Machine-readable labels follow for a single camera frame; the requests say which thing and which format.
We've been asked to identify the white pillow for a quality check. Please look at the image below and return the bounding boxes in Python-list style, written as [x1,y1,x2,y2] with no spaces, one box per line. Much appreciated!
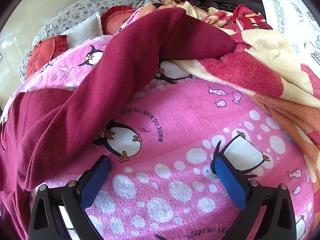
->
[60,12,103,48]

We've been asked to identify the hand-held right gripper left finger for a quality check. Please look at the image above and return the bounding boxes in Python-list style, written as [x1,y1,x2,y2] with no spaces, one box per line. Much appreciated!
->
[28,155,112,240]

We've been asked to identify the pink penguin print blanket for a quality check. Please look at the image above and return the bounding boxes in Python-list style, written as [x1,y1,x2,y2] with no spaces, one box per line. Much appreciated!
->
[0,7,315,240]

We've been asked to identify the orange red cream blanket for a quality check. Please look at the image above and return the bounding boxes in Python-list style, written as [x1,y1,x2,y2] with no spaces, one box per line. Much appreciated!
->
[140,0,320,205]

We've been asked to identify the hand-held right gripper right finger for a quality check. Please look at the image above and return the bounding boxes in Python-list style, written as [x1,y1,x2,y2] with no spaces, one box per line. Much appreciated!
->
[214,155,298,240]

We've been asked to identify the red heart cushion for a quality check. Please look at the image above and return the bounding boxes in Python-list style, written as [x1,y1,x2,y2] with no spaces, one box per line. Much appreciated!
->
[101,5,137,35]
[27,35,68,78]

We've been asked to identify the white patterned curtain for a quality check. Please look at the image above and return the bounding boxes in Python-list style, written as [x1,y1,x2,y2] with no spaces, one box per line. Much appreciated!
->
[255,0,320,68]

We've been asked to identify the maroon knit garment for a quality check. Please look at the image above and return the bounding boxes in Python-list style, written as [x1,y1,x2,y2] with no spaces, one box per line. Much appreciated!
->
[0,7,237,240]

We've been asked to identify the floral grey pillow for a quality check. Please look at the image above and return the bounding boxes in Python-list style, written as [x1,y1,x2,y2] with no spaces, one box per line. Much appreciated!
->
[19,0,175,80]

